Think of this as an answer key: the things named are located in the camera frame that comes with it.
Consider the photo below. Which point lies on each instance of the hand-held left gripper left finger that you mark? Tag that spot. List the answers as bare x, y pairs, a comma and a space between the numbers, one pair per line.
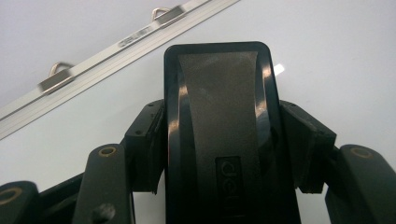
144, 149

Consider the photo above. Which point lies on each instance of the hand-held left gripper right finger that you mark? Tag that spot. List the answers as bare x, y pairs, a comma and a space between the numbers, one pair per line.
308, 149

